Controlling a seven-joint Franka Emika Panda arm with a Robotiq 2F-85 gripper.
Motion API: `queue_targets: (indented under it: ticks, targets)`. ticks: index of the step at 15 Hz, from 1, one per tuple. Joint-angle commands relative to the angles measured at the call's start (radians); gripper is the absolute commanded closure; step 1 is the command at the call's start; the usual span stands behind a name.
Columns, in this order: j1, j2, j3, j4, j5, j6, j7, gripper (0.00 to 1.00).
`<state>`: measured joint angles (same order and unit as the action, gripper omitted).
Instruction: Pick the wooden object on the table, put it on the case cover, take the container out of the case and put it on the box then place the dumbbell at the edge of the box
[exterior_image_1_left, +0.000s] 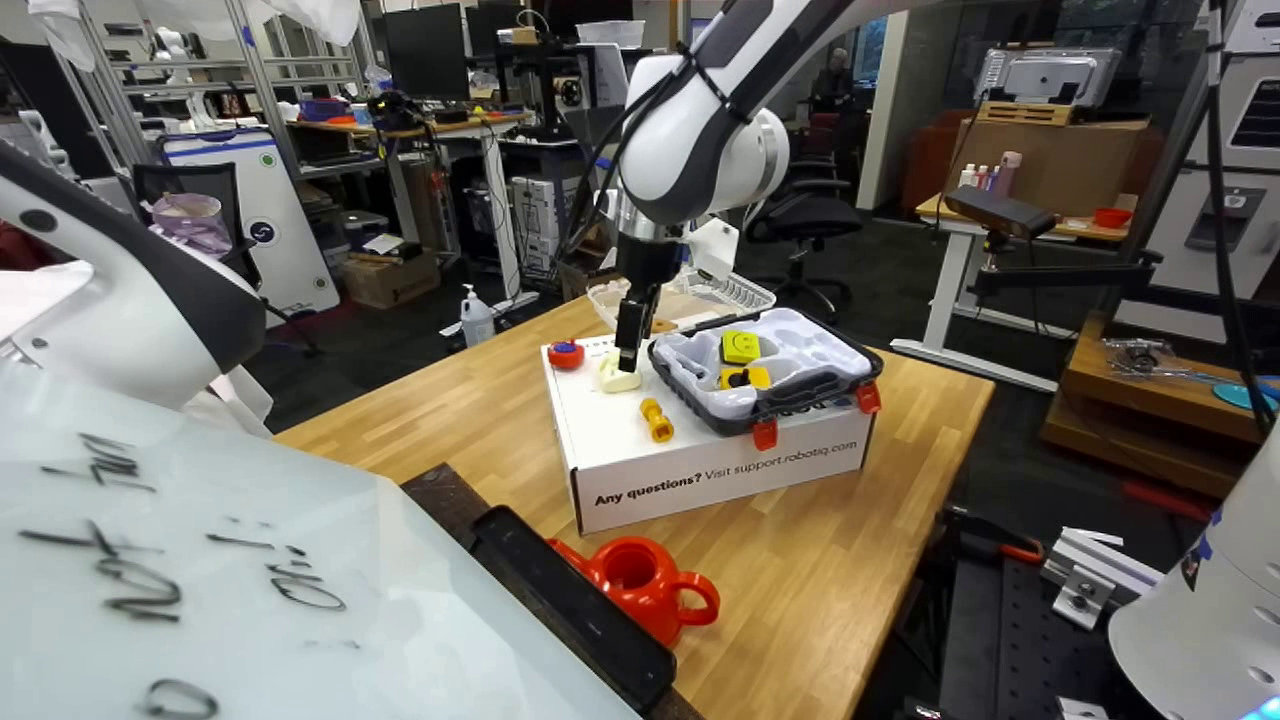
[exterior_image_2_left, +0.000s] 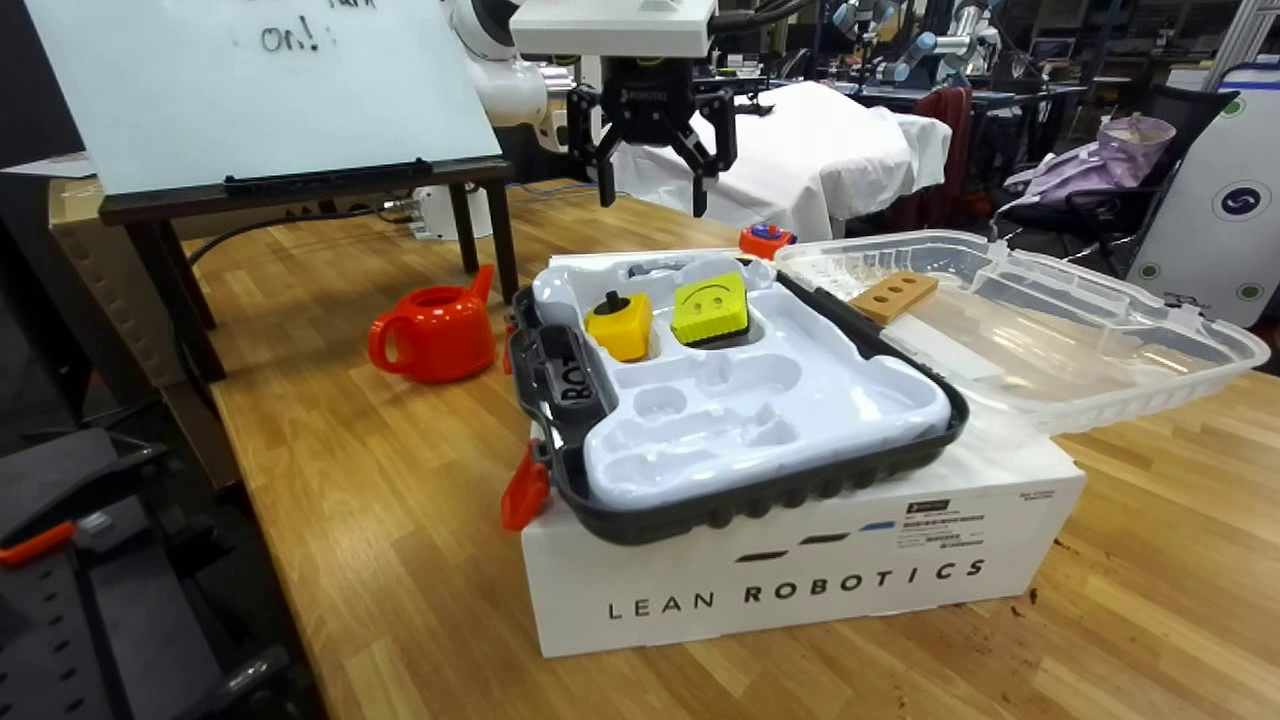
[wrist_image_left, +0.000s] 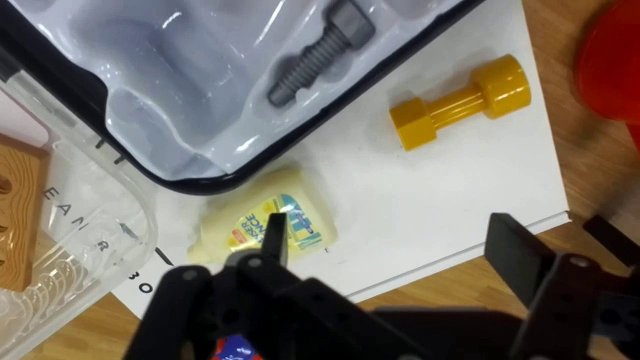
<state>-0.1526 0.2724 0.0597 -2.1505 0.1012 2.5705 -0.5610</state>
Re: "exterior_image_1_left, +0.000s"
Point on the white cardboard box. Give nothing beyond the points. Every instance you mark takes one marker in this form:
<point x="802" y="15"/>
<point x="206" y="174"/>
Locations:
<point x="627" y="452"/>

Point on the white appliance cabinet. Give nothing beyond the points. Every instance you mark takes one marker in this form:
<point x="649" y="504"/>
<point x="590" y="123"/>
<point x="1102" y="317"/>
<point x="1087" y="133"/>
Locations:
<point x="1225" y="203"/>

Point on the white printer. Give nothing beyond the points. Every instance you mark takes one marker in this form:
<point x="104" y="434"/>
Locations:
<point x="1045" y="76"/>

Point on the white standing desk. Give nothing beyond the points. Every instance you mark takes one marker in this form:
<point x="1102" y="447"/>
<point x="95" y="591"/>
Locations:
<point x="948" y="280"/>

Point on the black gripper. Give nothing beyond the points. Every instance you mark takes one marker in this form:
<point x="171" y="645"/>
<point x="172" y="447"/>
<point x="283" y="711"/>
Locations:
<point x="649" y="275"/>

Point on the black and red tool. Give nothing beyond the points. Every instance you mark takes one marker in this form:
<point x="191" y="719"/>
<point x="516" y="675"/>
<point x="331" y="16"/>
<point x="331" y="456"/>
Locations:
<point x="995" y="543"/>

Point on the yellow toy bolt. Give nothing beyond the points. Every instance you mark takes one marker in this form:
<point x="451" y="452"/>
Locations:
<point x="656" y="421"/>

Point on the black office chair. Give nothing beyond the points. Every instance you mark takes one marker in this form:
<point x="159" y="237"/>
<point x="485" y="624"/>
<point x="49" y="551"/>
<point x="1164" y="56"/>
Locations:
<point x="815" y="220"/>

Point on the yellow smiley square block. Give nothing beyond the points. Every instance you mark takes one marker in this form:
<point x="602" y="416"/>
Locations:
<point x="741" y="349"/>

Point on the desk with white leg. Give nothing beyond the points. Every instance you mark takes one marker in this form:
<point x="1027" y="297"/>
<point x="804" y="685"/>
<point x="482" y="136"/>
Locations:
<point x="496" y="203"/>

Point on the purple plastic bag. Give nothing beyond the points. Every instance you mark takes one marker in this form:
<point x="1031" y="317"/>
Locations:
<point x="193" y="225"/>

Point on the silver metal brackets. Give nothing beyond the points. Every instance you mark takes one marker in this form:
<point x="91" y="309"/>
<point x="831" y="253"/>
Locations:
<point x="1102" y="574"/>

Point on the black flat device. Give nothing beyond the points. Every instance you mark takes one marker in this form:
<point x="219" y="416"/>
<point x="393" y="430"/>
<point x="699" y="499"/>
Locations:
<point x="1002" y="215"/>

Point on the teal round disc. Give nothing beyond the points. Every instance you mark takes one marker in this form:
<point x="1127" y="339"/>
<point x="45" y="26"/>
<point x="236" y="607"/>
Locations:
<point x="1245" y="396"/>

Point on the small cardboard box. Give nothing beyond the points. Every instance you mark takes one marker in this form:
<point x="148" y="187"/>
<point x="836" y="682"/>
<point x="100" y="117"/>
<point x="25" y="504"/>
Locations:
<point x="385" y="280"/>

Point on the white curved machine cover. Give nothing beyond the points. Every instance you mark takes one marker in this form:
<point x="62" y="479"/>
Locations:
<point x="122" y="320"/>

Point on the clear plastic case cover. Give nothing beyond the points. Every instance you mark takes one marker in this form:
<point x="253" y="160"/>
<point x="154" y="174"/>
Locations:
<point x="724" y="294"/>

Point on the white dome shaped housing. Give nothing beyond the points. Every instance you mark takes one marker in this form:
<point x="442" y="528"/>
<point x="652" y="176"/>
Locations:
<point x="1212" y="624"/>

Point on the yellow block with black hole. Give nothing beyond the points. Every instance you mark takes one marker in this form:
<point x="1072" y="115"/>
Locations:
<point x="756" y="378"/>

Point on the red bowl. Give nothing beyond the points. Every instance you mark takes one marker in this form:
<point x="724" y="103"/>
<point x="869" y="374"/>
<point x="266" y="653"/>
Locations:
<point x="1111" y="216"/>

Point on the white machine with blue trim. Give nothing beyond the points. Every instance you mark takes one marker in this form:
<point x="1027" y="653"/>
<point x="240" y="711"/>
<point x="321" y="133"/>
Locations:
<point x="286" y="225"/>

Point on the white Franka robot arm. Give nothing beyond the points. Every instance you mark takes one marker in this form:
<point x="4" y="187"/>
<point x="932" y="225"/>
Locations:
<point x="693" y="160"/>

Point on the grey toy tool case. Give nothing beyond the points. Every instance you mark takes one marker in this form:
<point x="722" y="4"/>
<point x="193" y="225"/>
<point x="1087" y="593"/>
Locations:
<point x="815" y="363"/>

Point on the low wooden shelf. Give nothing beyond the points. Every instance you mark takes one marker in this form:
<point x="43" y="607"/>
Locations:
<point x="1132" y="427"/>

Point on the large brown cardboard box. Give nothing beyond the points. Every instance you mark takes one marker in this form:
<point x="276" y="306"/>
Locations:
<point x="1067" y="164"/>

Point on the red round cap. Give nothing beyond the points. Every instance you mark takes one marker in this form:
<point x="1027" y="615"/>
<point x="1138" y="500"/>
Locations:
<point x="566" y="358"/>

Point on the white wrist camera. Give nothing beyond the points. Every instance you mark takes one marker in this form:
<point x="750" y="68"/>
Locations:
<point x="714" y="244"/>

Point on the black computer monitor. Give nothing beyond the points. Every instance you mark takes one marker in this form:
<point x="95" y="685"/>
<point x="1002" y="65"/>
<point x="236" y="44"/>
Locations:
<point x="421" y="55"/>

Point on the black bar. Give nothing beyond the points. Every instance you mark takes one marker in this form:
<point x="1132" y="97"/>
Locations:
<point x="572" y="615"/>

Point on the white board with writing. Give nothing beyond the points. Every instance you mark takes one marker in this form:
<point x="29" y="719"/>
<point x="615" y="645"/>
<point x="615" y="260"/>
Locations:
<point x="202" y="574"/>

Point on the hand sanitizer bottle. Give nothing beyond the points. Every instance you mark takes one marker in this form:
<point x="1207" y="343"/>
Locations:
<point x="477" y="320"/>

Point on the black perforated breadboard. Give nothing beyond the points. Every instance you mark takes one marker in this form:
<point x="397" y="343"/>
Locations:
<point x="1002" y="653"/>

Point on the grey panel with blue tape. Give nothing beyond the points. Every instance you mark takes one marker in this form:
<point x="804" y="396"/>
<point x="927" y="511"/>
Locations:
<point x="602" y="203"/>

